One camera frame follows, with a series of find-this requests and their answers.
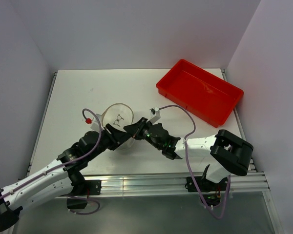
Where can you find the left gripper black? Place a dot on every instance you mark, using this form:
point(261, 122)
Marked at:
point(116, 136)

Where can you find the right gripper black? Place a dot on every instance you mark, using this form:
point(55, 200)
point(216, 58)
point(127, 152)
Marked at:
point(136, 128)

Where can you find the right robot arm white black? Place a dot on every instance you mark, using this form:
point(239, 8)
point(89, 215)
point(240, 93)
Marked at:
point(232, 154)

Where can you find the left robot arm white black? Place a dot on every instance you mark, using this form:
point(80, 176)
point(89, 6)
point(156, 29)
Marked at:
point(60, 177)

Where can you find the red plastic tray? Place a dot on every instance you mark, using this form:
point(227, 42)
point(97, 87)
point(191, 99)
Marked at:
point(200, 92)

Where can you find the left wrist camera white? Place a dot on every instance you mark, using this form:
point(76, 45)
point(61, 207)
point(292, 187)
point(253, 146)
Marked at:
point(94, 124)

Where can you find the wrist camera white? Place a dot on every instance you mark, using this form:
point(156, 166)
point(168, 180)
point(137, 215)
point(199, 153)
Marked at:
point(154, 115)
point(94, 124)

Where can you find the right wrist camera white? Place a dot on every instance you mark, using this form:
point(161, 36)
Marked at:
point(154, 115)

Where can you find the aluminium frame rail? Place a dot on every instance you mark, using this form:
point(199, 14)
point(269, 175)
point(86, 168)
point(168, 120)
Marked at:
point(170, 184)

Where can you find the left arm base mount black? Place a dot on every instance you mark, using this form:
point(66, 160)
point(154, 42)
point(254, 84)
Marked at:
point(87, 188)

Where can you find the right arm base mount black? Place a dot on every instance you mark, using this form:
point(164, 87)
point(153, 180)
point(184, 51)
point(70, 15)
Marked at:
point(211, 191)

